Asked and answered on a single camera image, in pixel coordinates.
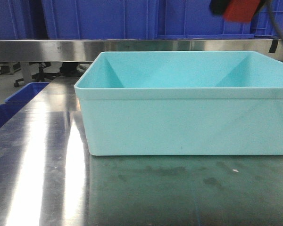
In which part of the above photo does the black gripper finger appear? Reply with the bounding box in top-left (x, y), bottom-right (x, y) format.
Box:
top-left (209, 0), bottom-right (231, 16)

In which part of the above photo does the red cube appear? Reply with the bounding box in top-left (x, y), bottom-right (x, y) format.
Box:
top-left (223, 0), bottom-right (265, 23)

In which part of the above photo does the blue crate centre right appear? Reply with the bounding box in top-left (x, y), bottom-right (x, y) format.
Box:
top-left (157, 0), bottom-right (254, 40)

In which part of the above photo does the blue crate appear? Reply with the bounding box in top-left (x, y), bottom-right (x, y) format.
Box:
top-left (0, 0), bottom-right (47, 40)
top-left (42, 0), bottom-right (158, 40)
top-left (250, 0), bottom-right (283, 37)
top-left (157, 0), bottom-right (254, 40)

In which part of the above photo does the blue crate far right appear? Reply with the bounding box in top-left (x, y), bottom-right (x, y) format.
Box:
top-left (250, 0), bottom-right (283, 37)

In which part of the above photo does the light teal plastic bin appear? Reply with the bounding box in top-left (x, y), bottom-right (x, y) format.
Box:
top-left (74, 51), bottom-right (283, 156)

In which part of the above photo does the blue crate upper middle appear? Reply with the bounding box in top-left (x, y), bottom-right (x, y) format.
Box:
top-left (42, 0), bottom-right (158, 40)

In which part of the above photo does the blue crate upper left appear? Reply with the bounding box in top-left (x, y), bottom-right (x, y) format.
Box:
top-left (0, 0), bottom-right (47, 40)

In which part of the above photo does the blue bin lower left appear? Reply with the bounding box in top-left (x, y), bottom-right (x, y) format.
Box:
top-left (0, 82), bottom-right (49, 128)

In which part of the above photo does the black cable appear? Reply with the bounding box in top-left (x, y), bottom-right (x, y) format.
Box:
top-left (266, 0), bottom-right (283, 51)

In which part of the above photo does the stainless steel shelf rail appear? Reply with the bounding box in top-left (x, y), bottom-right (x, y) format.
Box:
top-left (0, 39), bottom-right (283, 62)

